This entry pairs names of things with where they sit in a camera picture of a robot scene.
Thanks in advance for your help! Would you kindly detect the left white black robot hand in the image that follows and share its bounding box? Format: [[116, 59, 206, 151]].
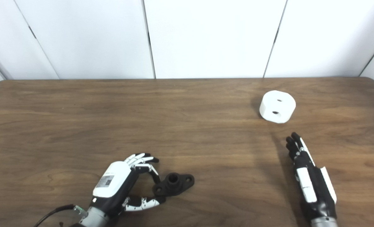
[[89, 153, 167, 218]]

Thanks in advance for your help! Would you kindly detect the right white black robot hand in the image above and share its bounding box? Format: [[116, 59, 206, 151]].
[[286, 132, 338, 220]]

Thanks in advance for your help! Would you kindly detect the black flanged holder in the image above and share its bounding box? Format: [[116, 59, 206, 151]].
[[153, 173, 195, 198]]

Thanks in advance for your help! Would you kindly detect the round white cylinder piece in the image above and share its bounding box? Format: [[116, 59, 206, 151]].
[[259, 90, 296, 124]]

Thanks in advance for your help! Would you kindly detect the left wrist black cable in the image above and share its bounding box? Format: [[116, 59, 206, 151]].
[[34, 204, 88, 227]]

